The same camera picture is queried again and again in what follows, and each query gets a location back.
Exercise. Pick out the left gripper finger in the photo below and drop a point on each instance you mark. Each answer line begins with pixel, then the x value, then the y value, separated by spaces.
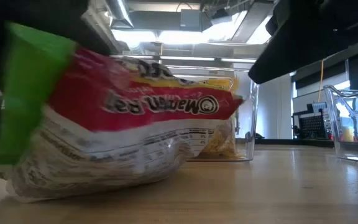
pixel 95 37

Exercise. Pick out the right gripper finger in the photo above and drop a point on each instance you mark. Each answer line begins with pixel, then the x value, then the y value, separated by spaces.
pixel 284 53

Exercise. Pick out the green Maruchan ramen pack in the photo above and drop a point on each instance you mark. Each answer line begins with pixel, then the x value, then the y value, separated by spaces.
pixel 120 109

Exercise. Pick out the clear plastic storage bin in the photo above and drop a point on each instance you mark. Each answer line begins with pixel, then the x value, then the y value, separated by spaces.
pixel 247 124
pixel 353 102

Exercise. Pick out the yellow Maruchan ramen pack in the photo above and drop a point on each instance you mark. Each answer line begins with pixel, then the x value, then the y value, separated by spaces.
pixel 222 143

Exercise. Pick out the black perforated rack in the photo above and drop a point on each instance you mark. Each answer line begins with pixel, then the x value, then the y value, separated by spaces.
pixel 312 126

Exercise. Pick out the long white light bar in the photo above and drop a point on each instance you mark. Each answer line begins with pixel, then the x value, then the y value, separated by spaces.
pixel 191 58

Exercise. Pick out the grey ceiling box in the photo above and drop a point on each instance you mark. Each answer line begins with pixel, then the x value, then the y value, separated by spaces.
pixel 191 20

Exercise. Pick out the silver round ventilation duct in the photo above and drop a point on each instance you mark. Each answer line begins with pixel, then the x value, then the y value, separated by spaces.
pixel 118 12

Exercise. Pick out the black frame clamp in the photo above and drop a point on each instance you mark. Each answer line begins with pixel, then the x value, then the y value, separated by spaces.
pixel 257 137

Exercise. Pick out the black aluminium table frame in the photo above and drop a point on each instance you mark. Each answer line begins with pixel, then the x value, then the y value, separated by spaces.
pixel 291 143

